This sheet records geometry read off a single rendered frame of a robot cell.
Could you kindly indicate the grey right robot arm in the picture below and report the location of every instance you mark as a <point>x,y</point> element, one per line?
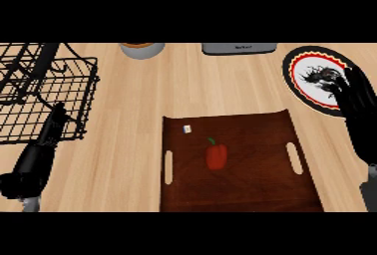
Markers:
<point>370,187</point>

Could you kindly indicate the white plate with dark rim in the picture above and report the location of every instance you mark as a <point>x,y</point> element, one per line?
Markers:
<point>314,79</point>

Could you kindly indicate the small white sticker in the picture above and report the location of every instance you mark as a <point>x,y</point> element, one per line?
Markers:
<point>187,128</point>

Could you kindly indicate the grey flat appliance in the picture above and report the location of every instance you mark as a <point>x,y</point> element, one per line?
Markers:
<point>240,48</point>

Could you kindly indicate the red bell pepper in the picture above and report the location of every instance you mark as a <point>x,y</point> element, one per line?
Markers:
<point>216,156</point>

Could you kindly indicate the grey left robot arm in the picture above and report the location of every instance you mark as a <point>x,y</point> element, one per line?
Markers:
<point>30,203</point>

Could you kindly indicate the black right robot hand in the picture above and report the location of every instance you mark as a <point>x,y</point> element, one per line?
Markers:
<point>360,109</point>

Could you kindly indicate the grey pot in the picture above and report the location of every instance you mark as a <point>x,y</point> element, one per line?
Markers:
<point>142,50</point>

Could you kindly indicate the dark brown wooden tray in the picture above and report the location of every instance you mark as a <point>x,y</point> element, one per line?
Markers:
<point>235,166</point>

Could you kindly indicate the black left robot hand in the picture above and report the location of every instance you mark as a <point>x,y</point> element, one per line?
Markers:
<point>31,162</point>

